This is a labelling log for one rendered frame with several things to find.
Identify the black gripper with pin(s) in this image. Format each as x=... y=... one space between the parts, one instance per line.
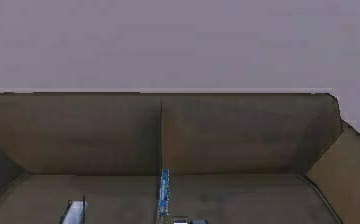
x=163 y=220

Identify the blue game tablet box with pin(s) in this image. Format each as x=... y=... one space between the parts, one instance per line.
x=164 y=190

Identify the white box with black edges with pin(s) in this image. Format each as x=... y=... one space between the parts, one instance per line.
x=74 y=213

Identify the brown sofa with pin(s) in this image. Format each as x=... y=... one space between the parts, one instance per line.
x=88 y=140

